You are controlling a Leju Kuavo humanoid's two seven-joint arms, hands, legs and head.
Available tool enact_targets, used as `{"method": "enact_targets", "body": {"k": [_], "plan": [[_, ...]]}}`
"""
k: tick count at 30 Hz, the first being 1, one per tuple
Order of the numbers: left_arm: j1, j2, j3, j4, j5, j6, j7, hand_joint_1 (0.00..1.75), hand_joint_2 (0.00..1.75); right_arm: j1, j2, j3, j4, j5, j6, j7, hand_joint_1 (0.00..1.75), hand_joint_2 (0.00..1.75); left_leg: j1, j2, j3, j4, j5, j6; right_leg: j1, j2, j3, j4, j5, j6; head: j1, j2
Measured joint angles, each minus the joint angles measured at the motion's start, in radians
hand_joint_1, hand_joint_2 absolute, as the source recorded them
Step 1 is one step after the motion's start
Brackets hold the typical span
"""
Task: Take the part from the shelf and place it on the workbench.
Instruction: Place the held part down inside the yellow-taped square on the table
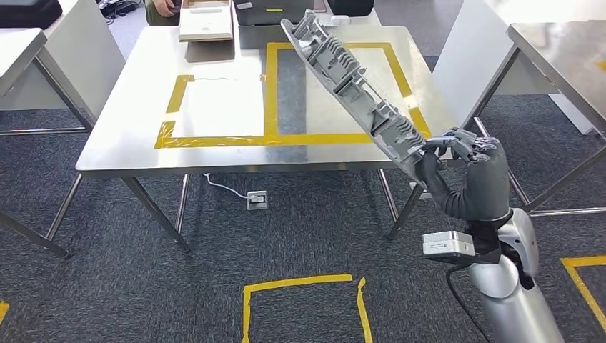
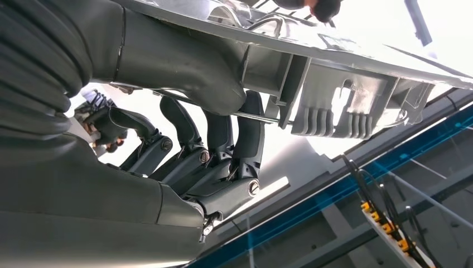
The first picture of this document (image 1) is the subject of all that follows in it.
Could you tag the chrome-legged white-top table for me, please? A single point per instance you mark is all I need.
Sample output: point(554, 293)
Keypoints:
point(14, 52)

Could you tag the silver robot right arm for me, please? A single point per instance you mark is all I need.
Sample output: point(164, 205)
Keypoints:
point(511, 307)

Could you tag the white floor socket box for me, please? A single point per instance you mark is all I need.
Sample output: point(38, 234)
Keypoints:
point(257, 201)

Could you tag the yellow tape rectangle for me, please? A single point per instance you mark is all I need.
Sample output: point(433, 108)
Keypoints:
point(271, 94)

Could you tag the stainless steel table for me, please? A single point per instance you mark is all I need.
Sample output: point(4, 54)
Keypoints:
point(568, 57)

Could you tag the black hard case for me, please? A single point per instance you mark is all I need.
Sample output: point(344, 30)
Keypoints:
point(28, 14)

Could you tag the small white device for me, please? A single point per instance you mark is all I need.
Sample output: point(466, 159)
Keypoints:
point(340, 20)

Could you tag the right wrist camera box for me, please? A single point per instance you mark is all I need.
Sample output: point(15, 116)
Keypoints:
point(447, 244)

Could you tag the white-top desk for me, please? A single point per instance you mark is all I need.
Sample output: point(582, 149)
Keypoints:
point(364, 20)

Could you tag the person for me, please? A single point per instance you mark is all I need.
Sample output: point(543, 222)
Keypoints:
point(158, 9)

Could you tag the open cardboard box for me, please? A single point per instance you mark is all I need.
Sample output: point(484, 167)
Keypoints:
point(206, 21)

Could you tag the silver plastic hubcap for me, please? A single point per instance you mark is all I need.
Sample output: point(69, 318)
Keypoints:
point(341, 80)

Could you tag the stainless steel workbench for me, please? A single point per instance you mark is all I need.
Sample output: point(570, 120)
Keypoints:
point(142, 94)

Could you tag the black bag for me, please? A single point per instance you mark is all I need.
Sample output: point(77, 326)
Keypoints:
point(350, 7)

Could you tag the white desk side panel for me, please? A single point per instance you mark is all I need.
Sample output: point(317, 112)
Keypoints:
point(85, 57)

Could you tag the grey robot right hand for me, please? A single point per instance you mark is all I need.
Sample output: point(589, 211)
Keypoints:
point(487, 189)

